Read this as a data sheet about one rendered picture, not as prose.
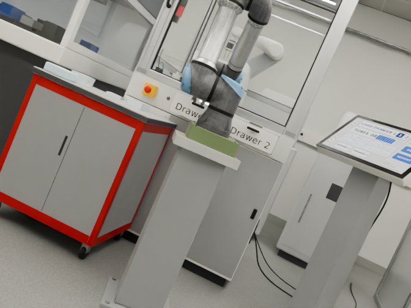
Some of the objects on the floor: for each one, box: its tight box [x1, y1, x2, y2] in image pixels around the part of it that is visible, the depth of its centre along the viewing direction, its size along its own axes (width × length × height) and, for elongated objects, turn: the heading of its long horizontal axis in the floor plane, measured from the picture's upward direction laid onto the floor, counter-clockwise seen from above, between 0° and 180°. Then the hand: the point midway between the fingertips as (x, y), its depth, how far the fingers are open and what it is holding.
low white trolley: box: [0, 66, 177, 260], centre depth 253 cm, size 58×62×76 cm
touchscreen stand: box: [287, 166, 393, 308], centre depth 231 cm, size 50×45×102 cm
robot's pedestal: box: [100, 130, 241, 308], centre depth 204 cm, size 30×30×76 cm
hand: (199, 102), depth 255 cm, fingers open, 3 cm apart
